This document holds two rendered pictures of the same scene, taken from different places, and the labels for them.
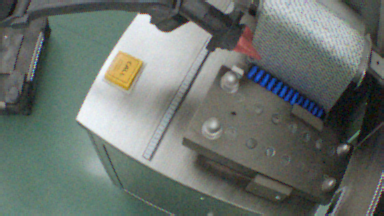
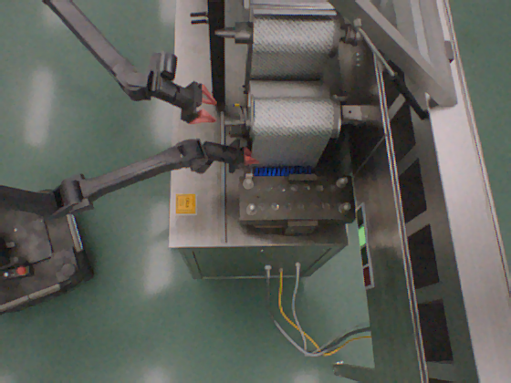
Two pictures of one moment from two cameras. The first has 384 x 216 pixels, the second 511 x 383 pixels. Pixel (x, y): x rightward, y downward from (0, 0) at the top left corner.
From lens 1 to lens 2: 39 cm
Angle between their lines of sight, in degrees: 9
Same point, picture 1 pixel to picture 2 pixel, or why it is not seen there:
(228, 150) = (265, 215)
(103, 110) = (185, 231)
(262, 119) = (274, 192)
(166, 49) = (203, 181)
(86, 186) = (172, 296)
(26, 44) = (54, 224)
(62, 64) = (106, 222)
